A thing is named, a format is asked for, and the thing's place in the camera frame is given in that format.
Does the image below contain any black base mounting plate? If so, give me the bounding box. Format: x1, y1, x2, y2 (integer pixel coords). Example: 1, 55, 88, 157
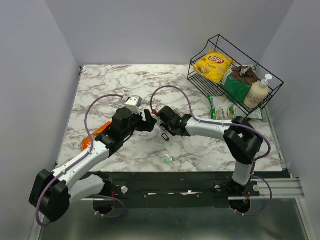
84, 171, 260, 209

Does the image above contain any green tag key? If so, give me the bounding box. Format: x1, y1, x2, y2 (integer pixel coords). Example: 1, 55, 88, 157
164, 154, 175, 164

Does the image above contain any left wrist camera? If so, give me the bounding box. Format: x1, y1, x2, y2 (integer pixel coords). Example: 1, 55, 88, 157
124, 95, 142, 115

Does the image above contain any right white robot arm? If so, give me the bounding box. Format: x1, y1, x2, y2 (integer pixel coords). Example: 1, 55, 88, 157
153, 105, 264, 196

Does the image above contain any orange razor box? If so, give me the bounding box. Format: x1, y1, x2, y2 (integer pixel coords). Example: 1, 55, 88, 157
80, 121, 112, 152

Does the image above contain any black wire basket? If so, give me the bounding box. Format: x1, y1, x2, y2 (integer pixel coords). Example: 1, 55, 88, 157
187, 34, 284, 117

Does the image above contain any yellow Lays chips bag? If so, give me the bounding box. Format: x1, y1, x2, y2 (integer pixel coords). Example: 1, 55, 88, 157
193, 49, 235, 84

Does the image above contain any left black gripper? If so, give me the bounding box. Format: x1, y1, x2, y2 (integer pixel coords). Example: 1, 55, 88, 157
122, 108, 157, 140

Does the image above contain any cream pump lotion bottle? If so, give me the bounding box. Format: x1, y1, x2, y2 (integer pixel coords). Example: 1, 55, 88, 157
243, 74, 273, 109

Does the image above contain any green brown snack bag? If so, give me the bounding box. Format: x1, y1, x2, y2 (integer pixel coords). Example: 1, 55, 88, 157
220, 64, 258, 103

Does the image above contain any green white snack packet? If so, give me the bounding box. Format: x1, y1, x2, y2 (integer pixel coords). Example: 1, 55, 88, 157
207, 95, 264, 121

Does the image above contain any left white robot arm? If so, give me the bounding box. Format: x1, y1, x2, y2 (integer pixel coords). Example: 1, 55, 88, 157
29, 107, 157, 227

